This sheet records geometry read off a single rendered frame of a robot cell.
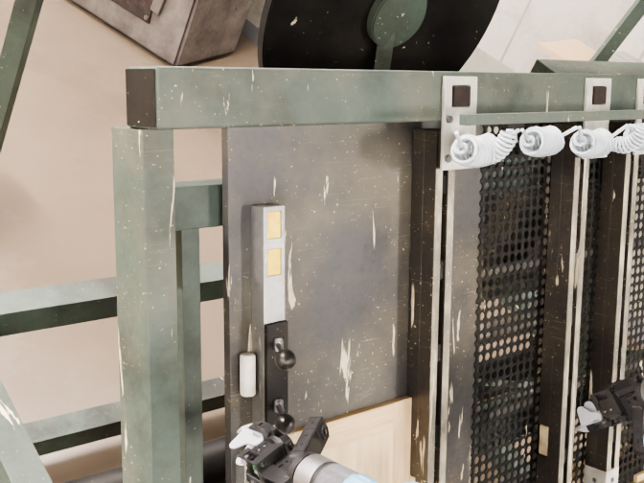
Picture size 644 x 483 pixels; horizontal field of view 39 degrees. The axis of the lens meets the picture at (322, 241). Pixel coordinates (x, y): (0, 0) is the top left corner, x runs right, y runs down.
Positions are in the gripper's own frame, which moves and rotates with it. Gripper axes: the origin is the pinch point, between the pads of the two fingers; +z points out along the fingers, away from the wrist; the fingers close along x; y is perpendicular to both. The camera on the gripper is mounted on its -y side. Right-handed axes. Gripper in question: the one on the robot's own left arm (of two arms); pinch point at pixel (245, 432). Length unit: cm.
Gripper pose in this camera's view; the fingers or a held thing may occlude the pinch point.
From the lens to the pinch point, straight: 166.1
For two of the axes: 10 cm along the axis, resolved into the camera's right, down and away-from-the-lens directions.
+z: -6.4, -1.3, 7.5
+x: 2.8, 8.8, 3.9
